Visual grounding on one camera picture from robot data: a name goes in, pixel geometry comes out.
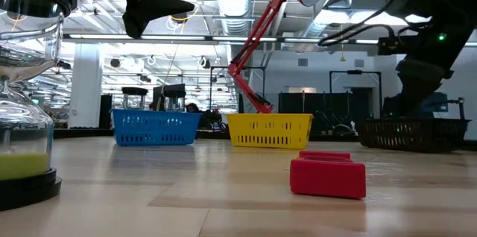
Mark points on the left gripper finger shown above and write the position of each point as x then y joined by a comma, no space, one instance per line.
153,7

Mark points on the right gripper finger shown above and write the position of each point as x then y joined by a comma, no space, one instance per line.
419,103

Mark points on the blue sand hourglass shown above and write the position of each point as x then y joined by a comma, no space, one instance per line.
174,93

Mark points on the small red rectangular device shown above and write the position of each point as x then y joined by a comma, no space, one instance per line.
328,179

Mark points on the green sand hourglass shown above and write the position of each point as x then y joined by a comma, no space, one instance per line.
26,188

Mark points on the blue screen monitor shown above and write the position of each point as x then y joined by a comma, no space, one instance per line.
442,103

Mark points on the black plastic basket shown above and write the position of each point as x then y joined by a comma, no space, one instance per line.
413,134

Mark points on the black computer monitor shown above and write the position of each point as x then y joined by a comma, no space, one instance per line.
158,97

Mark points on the white building column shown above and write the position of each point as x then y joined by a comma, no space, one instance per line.
85,88

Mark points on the red desk lamp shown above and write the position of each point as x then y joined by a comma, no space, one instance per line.
257,32

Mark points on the tall black cabinet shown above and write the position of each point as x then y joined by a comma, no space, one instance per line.
105,112

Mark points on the blue plastic basket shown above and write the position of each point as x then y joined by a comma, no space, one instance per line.
156,129

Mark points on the black room partition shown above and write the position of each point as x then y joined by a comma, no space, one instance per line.
294,103

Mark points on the yellow plastic basket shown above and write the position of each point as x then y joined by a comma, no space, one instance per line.
270,130

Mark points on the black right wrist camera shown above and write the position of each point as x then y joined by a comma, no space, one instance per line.
389,45

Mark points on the black metal stand frame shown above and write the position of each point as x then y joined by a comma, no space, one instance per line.
354,72

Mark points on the silver ribbed ventilation duct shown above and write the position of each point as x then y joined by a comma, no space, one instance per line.
234,13

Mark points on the black aluminium table frame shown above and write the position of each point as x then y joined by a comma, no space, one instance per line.
85,133

